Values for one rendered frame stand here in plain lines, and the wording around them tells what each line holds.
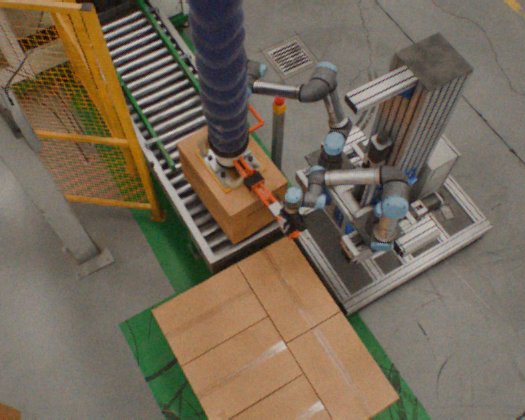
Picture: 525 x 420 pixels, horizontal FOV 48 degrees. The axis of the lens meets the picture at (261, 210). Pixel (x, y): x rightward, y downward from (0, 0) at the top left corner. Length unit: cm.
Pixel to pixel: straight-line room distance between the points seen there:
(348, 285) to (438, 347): 76
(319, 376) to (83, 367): 164
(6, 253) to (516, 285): 375
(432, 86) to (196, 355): 202
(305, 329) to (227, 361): 50
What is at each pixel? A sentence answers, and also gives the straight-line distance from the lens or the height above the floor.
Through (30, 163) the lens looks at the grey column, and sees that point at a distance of 335.
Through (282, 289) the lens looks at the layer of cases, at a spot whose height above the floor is 54.
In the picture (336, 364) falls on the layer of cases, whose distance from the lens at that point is 358.
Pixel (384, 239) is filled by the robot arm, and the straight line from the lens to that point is 305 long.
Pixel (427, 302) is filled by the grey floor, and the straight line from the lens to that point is 438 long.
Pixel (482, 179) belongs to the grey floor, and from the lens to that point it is 495.
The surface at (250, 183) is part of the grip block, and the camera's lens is 321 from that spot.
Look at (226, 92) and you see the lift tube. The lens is 276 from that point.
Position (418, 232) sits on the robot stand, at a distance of 348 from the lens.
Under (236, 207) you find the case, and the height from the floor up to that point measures 107.
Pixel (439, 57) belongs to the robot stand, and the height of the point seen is 203.
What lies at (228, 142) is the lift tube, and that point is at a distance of 311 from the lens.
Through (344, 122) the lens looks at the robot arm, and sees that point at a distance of 337.
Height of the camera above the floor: 402
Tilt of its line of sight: 63 degrees down
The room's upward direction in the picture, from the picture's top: straight up
